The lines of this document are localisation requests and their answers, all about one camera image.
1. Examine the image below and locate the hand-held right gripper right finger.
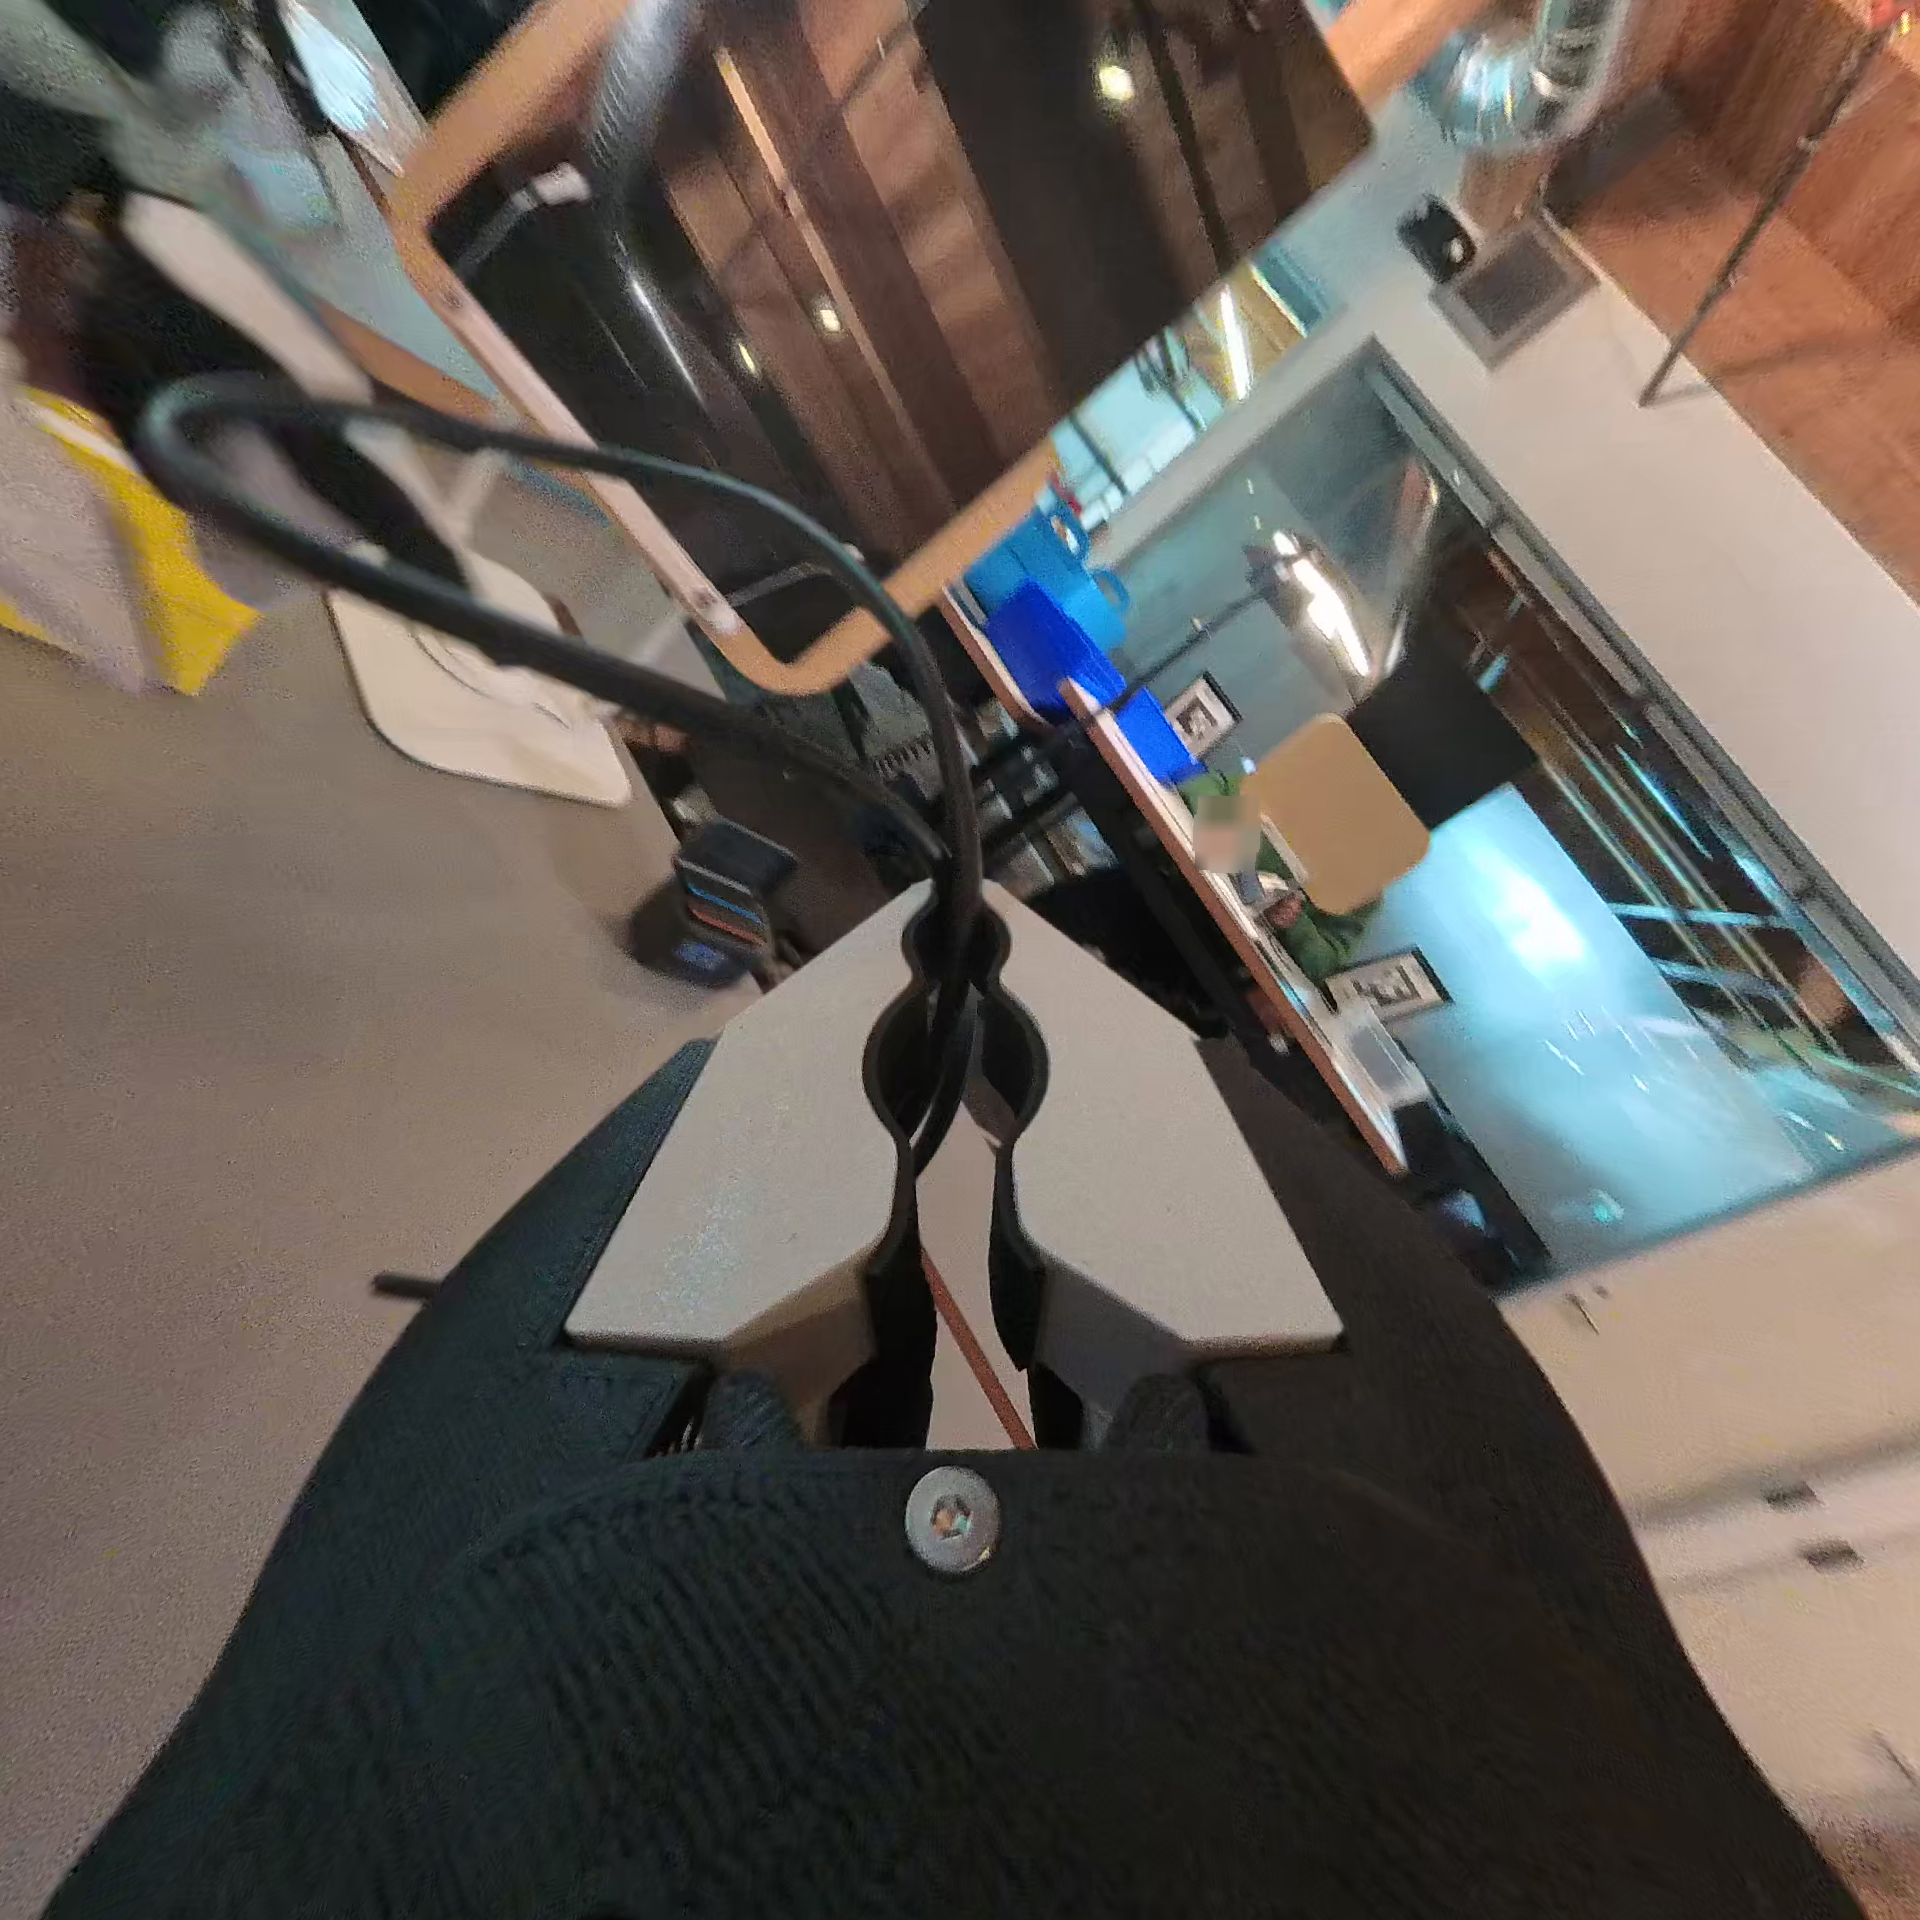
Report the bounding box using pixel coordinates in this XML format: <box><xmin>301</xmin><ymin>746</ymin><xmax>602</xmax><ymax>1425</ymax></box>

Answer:
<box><xmin>966</xmin><ymin>882</ymin><xmax>1341</xmax><ymax>1447</ymax></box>

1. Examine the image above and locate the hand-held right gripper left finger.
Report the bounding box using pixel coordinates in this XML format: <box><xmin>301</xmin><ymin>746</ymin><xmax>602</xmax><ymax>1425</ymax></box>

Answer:
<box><xmin>566</xmin><ymin>882</ymin><xmax>965</xmax><ymax>1447</ymax></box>

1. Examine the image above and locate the black cable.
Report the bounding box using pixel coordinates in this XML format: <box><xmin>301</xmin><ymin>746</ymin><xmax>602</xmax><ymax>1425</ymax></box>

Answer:
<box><xmin>138</xmin><ymin>373</ymin><xmax>986</xmax><ymax>1175</ymax></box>

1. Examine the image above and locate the wood-edged desk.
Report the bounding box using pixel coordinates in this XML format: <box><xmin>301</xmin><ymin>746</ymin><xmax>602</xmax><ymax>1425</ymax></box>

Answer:
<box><xmin>936</xmin><ymin>592</ymin><xmax>1418</xmax><ymax>1179</ymax></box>

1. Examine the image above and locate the black power station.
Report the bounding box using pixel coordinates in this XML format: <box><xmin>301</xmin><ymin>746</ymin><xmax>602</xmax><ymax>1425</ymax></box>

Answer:
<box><xmin>631</xmin><ymin>821</ymin><xmax>800</xmax><ymax>989</ymax></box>

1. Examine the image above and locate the blue plastic bin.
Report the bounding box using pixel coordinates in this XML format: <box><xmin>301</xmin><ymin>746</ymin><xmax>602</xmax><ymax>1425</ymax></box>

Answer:
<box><xmin>1117</xmin><ymin>691</ymin><xmax>1212</xmax><ymax>784</ymax></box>
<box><xmin>989</xmin><ymin>584</ymin><xmax>1128</xmax><ymax>711</ymax></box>

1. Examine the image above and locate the glass office window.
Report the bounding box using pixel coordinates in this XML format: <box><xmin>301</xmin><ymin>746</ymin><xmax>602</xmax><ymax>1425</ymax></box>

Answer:
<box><xmin>1049</xmin><ymin>336</ymin><xmax>1920</xmax><ymax>1291</ymax></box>

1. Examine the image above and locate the black monitor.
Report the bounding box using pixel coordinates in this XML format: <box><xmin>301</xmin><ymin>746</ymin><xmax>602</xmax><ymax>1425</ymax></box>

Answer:
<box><xmin>1341</xmin><ymin>651</ymin><xmax>1527</xmax><ymax>836</ymax></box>

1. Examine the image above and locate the white door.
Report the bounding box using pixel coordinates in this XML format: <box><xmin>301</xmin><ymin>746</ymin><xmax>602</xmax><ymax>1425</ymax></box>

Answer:
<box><xmin>1498</xmin><ymin>1148</ymin><xmax>1920</xmax><ymax>1802</ymax></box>

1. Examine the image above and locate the yellow box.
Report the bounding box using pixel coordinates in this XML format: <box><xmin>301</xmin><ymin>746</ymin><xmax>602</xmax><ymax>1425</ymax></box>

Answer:
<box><xmin>0</xmin><ymin>387</ymin><xmax>260</xmax><ymax>698</ymax></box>

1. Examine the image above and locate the vent grille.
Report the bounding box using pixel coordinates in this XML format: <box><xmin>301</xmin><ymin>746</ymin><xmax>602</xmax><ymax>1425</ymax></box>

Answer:
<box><xmin>1431</xmin><ymin>224</ymin><xmax>1596</xmax><ymax>365</ymax></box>

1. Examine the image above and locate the light blue handled bin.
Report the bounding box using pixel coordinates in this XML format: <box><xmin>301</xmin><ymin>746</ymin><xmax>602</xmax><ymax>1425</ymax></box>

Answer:
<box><xmin>959</xmin><ymin>508</ymin><xmax>1120</xmax><ymax>635</ymax></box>

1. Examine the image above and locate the black wall device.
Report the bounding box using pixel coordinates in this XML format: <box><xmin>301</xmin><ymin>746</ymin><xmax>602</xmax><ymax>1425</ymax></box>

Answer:
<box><xmin>1392</xmin><ymin>193</ymin><xmax>1480</xmax><ymax>284</ymax></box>

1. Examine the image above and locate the silver air duct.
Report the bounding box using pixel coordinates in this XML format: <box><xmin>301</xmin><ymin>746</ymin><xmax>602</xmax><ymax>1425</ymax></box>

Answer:
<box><xmin>1410</xmin><ymin>0</ymin><xmax>1639</xmax><ymax>154</ymax></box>

